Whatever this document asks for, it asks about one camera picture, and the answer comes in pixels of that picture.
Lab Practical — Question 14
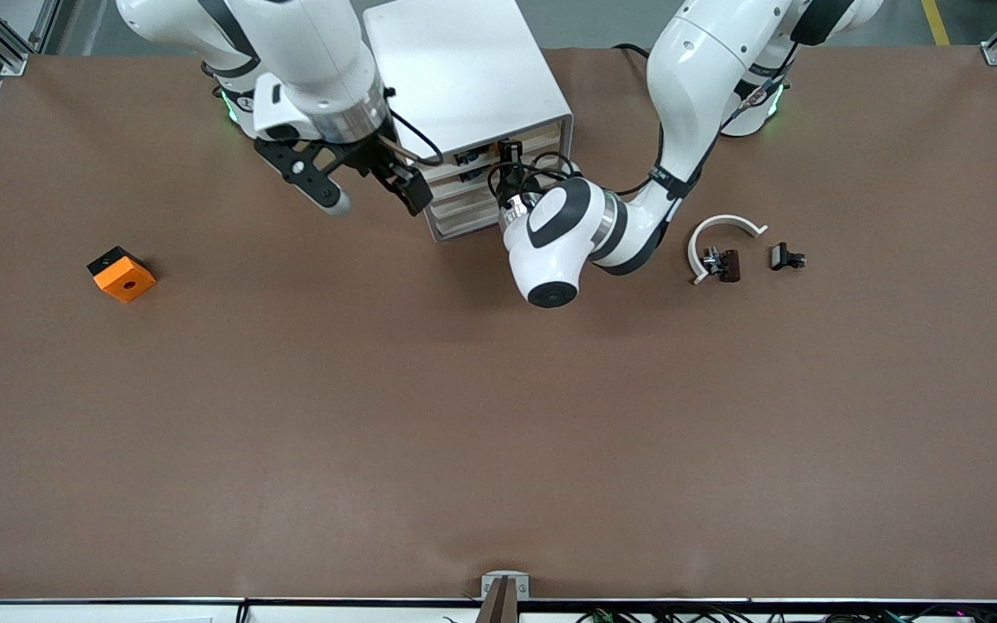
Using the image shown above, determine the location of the white curved plastic arc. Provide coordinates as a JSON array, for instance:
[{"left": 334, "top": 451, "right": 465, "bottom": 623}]
[{"left": 687, "top": 215, "right": 769, "bottom": 286}]

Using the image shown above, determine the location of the dark brown connector block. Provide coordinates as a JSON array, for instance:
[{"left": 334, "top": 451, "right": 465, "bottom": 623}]
[{"left": 702, "top": 247, "right": 742, "bottom": 284}]

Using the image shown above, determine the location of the orange box with hole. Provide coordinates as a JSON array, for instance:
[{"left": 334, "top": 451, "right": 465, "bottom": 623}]
[{"left": 87, "top": 247, "right": 158, "bottom": 304}]

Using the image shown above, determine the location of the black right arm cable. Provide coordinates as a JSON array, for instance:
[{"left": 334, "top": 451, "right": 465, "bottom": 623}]
[{"left": 386, "top": 108, "right": 447, "bottom": 168}]

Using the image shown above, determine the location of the grey metal bracket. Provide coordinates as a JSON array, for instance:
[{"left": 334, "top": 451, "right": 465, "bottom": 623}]
[{"left": 480, "top": 571, "right": 531, "bottom": 602}]

